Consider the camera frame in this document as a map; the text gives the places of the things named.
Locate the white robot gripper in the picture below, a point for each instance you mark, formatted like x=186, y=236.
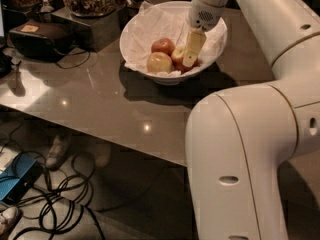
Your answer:
x=204, y=17

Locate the red apple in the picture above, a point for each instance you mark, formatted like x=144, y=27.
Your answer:
x=177, y=60
x=164, y=45

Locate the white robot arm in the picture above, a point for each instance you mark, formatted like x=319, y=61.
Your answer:
x=237, y=138

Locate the red apple top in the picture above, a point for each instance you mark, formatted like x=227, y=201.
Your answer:
x=164, y=45

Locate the white ceramic bowl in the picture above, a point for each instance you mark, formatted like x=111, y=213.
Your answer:
x=152, y=43

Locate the yellow-red apple front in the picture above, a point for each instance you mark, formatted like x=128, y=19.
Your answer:
x=159, y=62

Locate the white paper liner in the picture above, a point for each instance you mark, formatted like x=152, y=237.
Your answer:
x=167, y=20

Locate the dark grey stand box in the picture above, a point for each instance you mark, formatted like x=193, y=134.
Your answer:
x=91, y=33

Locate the metal scoop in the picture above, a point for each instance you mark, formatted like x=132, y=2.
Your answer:
x=46, y=7

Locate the black device with label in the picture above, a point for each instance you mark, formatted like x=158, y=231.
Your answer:
x=42, y=41

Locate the white shoe under table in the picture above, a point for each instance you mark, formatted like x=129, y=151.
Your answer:
x=58, y=152

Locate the blue box on floor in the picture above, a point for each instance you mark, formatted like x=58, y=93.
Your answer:
x=15, y=178

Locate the white shoe bottom left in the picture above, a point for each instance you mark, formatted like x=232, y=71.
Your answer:
x=8, y=218

